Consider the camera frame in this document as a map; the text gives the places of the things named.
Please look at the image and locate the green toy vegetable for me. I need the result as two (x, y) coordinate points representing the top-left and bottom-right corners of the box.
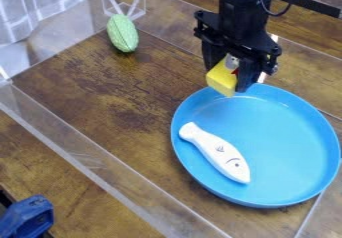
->
(107, 14), (139, 53)

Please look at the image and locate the white wooden toy fish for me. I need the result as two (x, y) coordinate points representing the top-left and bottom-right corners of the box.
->
(179, 122), (251, 184)

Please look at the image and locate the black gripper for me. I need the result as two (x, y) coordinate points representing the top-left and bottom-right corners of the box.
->
(194, 0), (281, 92)

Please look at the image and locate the blue round tray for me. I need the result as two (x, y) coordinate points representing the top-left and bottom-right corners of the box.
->
(171, 84), (341, 208)

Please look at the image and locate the black bar in background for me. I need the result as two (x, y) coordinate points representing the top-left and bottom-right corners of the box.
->
(282, 0), (342, 19)

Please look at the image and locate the yellow toy brick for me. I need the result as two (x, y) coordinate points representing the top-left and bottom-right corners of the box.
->
(206, 54), (239, 97)

